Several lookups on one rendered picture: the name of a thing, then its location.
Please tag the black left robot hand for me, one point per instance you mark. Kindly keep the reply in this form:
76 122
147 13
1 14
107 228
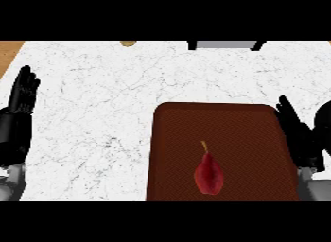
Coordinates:
15 126

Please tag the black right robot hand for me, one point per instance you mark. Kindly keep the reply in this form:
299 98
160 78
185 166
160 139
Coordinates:
302 138

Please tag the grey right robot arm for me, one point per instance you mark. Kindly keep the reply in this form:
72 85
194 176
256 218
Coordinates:
318 186

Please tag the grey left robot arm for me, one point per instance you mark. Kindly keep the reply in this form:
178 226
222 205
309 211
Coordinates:
5 184

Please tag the dark brown tray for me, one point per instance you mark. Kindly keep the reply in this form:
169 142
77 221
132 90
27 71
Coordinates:
219 151

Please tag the red pear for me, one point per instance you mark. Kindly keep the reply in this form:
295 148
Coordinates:
209 175

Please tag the small tan round object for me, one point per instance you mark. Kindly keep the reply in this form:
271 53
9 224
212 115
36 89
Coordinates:
129 43

